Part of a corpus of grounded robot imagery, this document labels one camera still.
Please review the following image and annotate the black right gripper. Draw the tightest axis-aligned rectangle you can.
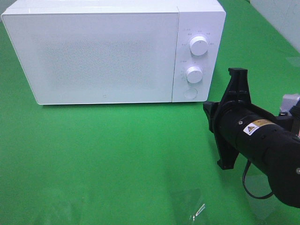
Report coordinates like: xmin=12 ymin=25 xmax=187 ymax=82
xmin=203 ymin=67 xmax=251 ymax=170

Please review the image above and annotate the round door release button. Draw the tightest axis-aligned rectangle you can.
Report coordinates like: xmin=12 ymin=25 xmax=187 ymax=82
xmin=184 ymin=88 xmax=197 ymax=99

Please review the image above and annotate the white microwave door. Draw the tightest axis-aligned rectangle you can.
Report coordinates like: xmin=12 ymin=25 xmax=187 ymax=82
xmin=3 ymin=13 xmax=178 ymax=105

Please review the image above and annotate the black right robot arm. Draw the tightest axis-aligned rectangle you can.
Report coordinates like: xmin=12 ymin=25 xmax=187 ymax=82
xmin=203 ymin=67 xmax=300 ymax=208

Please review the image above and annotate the lower white dial knob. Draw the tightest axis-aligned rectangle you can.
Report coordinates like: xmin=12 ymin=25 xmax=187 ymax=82
xmin=186 ymin=66 xmax=203 ymax=83

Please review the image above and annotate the white dial knob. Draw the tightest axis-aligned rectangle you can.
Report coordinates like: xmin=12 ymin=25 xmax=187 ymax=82
xmin=189 ymin=35 xmax=209 ymax=56
xmin=186 ymin=66 xmax=203 ymax=83

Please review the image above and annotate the upper white dial knob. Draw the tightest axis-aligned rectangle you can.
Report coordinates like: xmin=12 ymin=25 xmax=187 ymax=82
xmin=189 ymin=35 xmax=209 ymax=56

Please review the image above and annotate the clear plastic film scrap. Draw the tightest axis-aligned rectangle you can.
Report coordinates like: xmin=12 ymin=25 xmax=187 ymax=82
xmin=171 ymin=188 xmax=209 ymax=225

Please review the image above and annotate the white microwave oven body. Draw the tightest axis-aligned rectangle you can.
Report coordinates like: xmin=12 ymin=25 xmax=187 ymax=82
xmin=1 ymin=0 xmax=226 ymax=102

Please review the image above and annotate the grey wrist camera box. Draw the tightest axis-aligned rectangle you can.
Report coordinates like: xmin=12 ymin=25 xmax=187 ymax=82
xmin=280 ymin=93 xmax=300 ymax=116

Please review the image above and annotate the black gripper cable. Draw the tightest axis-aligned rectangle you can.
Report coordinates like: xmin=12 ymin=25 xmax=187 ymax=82
xmin=242 ymin=160 xmax=274 ymax=200

